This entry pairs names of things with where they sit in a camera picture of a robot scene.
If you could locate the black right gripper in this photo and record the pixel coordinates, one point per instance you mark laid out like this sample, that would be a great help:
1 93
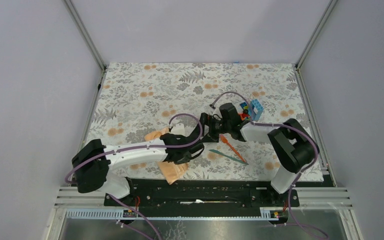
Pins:
208 120

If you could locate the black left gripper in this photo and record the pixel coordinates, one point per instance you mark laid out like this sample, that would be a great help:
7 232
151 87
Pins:
186 159

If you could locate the peach satin napkin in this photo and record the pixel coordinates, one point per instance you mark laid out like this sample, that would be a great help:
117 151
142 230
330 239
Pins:
172 172

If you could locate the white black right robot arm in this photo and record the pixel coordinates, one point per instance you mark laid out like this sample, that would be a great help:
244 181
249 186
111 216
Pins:
295 149

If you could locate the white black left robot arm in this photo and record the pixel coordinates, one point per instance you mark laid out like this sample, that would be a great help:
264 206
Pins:
94 165

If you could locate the orange plastic fork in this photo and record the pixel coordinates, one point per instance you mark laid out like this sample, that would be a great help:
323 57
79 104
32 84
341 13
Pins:
226 142

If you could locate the colourful toy brick pile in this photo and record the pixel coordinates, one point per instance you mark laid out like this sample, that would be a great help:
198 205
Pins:
252 111

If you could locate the floral patterned table mat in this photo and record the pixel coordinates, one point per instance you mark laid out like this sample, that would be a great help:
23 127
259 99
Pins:
139 98

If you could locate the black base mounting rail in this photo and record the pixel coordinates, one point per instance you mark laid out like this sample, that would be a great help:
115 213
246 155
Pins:
202 198

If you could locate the right aluminium frame post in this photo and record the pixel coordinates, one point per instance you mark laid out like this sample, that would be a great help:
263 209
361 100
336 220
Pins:
317 31

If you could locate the aluminium frame post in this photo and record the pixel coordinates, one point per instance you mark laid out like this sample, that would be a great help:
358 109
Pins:
84 33
317 31

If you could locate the left aluminium frame post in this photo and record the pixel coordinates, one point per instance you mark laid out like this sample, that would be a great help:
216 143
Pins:
84 33

